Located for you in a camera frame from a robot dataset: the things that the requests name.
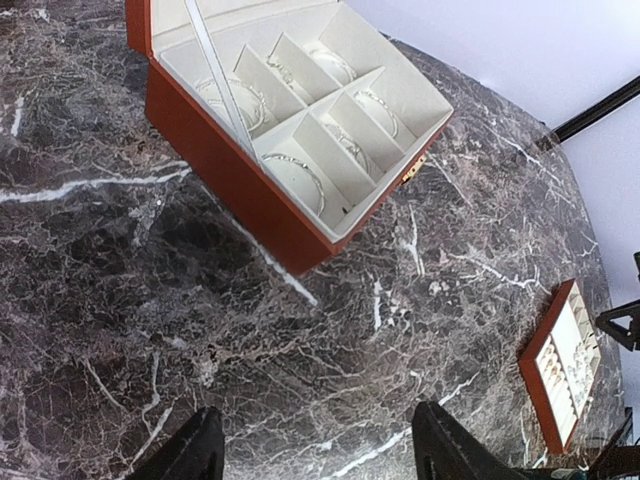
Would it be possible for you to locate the right black frame post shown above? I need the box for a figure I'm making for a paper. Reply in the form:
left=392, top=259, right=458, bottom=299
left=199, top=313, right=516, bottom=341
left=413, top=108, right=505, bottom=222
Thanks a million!
left=553, top=76, right=640, bottom=143

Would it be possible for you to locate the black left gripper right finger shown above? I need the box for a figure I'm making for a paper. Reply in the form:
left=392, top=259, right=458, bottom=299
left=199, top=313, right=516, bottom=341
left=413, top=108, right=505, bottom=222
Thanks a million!
left=411, top=401, right=524, bottom=480

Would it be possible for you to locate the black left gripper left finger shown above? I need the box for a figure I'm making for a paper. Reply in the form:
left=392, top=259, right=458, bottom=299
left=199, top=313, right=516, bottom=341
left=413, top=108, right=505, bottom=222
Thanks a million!
left=126, top=406, right=225, bottom=480

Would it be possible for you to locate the red jewelry tray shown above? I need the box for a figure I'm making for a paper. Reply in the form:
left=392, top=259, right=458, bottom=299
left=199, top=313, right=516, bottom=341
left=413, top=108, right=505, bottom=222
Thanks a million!
left=518, top=279, right=601, bottom=455

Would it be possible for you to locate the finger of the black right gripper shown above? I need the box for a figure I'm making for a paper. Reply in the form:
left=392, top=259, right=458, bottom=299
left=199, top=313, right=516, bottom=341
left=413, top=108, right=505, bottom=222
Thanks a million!
left=597, top=304, right=640, bottom=350

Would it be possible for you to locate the red jewelry box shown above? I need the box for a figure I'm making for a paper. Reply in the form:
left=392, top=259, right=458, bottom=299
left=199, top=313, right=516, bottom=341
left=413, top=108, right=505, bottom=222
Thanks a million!
left=125, top=1, right=453, bottom=274

